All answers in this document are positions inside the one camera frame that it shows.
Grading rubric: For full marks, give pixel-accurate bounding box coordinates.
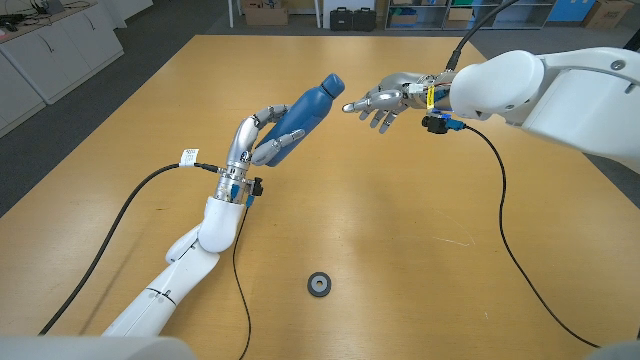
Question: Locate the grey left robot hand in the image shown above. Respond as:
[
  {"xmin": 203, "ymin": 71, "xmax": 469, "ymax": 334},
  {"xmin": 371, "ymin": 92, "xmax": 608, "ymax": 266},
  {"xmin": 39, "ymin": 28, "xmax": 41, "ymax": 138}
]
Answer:
[{"xmin": 224, "ymin": 103, "xmax": 307, "ymax": 169}]

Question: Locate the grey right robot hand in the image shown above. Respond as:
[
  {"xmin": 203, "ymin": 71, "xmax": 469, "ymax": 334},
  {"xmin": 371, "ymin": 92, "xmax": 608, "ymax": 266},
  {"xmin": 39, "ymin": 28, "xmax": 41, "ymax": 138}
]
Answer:
[{"xmin": 341, "ymin": 71, "xmax": 436, "ymax": 135}]

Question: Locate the blue metal bottle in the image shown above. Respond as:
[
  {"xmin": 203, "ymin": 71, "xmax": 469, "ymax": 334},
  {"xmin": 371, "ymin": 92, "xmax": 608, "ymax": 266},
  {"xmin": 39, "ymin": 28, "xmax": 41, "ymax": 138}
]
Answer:
[{"xmin": 253, "ymin": 85, "xmax": 335, "ymax": 168}]

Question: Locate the blue bottle cap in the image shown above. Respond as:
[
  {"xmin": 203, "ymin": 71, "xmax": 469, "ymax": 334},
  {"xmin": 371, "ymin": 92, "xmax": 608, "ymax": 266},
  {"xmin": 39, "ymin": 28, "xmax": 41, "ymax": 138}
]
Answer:
[{"xmin": 318, "ymin": 73, "xmax": 347, "ymax": 99}]

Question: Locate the black hard case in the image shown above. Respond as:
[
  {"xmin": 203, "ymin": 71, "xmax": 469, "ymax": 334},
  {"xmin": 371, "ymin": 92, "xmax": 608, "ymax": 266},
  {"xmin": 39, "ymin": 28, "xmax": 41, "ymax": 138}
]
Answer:
[
  {"xmin": 329, "ymin": 6, "xmax": 354, "ymax": 32},
  {"xmin": 352, "ymin": 6, "xmax": 377, "ymax": 33}
]

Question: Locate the grey metal shelf unit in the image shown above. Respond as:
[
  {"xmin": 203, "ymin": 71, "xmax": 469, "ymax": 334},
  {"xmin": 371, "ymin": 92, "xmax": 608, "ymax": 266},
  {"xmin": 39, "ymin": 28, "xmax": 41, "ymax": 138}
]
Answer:
[{"xmin": 384, "ymin": 0, "xmax": 557, "ymax": 31}]

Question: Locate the small cardboard box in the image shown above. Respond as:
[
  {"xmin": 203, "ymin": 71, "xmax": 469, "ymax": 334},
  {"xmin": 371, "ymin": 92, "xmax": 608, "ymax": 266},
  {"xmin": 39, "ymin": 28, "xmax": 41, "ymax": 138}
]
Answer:
[{"xmin": 443, "ymin": 6, "xmax": 475, "ymax": 30}]

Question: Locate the brown cardboard box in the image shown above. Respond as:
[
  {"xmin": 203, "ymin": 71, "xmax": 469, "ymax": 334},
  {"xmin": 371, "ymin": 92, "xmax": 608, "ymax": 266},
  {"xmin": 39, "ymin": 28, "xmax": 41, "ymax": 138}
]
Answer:
[
  {"xmin": 581, "ymin": 0, "xmax": 635, "ymax": 30},
  {"xmin": 243, "ymin": 0, "xmax": 290, "ymax": 27}
]

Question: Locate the blue panel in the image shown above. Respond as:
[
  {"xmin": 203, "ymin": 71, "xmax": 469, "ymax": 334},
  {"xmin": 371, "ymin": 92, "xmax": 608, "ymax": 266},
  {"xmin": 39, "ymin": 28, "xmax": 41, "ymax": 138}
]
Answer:
[{"xmin": 547, "ymin": 0, "xmax": 584, "ymax": 23}]

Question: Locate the white cabinet row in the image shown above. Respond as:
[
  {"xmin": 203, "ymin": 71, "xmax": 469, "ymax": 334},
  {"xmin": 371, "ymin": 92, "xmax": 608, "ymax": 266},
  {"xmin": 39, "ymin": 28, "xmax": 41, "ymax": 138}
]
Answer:
[{"xmin": 0, "ymin": 0, "xmax": 125, "ymax": 139}]

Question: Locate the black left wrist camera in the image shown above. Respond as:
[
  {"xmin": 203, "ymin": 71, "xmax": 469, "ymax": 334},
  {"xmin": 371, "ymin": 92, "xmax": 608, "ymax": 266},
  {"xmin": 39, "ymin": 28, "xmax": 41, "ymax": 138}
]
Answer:
[{"xmin": 244, "ymin": 176, "xmax": 265, "ymax": 209}]

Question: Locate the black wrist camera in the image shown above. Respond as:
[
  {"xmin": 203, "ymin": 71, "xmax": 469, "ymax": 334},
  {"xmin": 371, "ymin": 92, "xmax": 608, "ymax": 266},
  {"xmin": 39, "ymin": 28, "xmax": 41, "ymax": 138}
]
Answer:
[
  {"xmin": 421, "ymin": 112, "xmax": 467, "ymax": 135},
  {"xmin": 244, "ymin": 176, "xmax": 265, "ymax": 209}
]

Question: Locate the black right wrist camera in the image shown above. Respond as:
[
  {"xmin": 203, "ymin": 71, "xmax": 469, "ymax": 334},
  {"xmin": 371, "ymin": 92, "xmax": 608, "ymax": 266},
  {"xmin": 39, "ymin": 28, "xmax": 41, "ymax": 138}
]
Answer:
[{"xmin": 421, "ymin": 112, "xmax": 467, "ymax": 135}]

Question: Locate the thick black cable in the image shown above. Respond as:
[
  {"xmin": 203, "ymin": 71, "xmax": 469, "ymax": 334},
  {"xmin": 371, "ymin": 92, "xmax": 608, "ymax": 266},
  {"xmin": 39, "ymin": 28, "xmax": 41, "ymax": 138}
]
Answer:
[
  {"xmin": 38, "ymin": 147, "xmax": 221, "ymax": 337},
  {"xmin": 444, "ymin": 0, "xmax": 521, "ymax": 72}
]

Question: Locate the white metal frame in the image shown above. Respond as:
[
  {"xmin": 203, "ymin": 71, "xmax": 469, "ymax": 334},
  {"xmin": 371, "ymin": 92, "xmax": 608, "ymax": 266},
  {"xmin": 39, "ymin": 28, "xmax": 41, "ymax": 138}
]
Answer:
[{"xmin": 227, "ymin": 0, "xmax": 322, "ymax": 29}]

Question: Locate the thin black cable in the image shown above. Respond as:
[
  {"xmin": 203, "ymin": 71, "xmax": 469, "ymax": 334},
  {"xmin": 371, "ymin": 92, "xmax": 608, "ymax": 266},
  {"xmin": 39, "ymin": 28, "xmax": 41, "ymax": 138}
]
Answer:
[
  {"xmin": 462, "ymin": 124, "xmax": 601, "ymax": 350},
  {"xmin": 231, "ymin": 204, "xmax": 253, "ymax": 360}
]

